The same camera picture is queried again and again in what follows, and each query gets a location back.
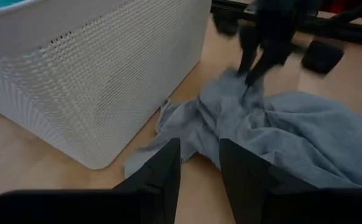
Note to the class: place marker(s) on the black frame rail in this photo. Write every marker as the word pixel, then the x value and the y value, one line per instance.
pixel 339 29

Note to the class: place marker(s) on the red object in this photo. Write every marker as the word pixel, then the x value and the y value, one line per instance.
pixel 349 6

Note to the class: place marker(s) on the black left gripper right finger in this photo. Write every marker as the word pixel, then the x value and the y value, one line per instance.
pixel 246 186

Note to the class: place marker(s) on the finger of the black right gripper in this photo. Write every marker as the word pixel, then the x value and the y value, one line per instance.
pixel 246 53
pixel 268 63

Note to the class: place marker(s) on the white perforated laundry basket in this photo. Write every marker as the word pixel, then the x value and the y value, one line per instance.
pixel 84 77

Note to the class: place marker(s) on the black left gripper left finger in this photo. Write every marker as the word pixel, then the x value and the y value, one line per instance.
pixel 162 180

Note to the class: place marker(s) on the black rubber foot pad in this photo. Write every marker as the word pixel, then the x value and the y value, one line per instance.
pixel 226 23
pixel 322 57

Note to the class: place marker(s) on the grey-blue towel garment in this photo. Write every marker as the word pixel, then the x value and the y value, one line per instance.
pixel 277 133

